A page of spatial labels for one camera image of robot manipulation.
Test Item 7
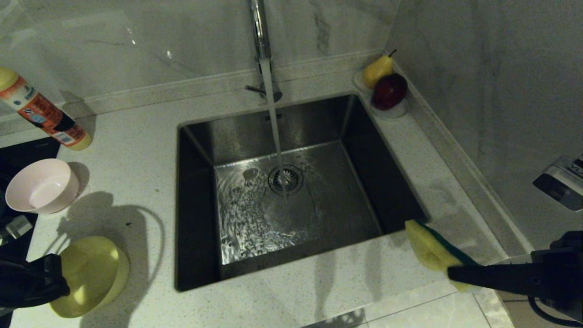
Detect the running tap water stream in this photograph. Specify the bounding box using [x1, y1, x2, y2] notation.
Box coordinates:
[259, 58, 290, 194]

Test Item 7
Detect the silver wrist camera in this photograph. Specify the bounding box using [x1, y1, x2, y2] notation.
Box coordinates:
[0, 215, 33, 246]
[533, 155, 583, 212]

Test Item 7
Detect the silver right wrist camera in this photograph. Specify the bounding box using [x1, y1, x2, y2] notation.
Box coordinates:
[533, 155, 583, 212]

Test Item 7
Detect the yellow pear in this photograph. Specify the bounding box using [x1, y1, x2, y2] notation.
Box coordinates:
[363, 49, 397, 89]

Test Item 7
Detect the metal sink drain strainer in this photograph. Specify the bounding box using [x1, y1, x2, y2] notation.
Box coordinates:
[268, 164, 304, 196]

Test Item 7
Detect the small white dish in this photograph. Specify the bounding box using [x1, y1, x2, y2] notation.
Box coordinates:
[354, 69, 409, 119]

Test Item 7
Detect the black camera cable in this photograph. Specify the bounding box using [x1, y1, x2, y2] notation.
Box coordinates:
[528, 296, 583, 328]

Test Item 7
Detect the pink plastic bowl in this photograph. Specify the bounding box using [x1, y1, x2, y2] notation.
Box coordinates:
[5, 159, 80, 215]

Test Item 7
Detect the yellow plastic bowl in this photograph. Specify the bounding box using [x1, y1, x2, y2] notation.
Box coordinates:
[50, 236, 130, 318]

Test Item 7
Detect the stainless steel sink basin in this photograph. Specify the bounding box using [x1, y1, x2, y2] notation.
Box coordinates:
[174, 93, 431, 292]

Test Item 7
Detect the black induction cooktop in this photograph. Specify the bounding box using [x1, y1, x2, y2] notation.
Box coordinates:
[0, 138, 61, 328]

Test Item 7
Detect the dark red apple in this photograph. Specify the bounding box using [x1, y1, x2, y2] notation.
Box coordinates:
[373, 73, 409, 111]

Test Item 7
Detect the orange label detergent bottle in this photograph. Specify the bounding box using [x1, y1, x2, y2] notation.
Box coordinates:
[0, 67, 92, 152]

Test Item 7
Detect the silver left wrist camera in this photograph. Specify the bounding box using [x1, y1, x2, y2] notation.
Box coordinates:
[0, 215, 33, 246]

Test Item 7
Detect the chrome kitchen faucet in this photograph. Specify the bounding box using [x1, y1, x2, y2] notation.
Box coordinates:
[245, 0, 283, 102]

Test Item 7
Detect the green and yellow sponge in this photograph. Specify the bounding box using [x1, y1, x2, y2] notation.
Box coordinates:
[405, 220, 481, 292]

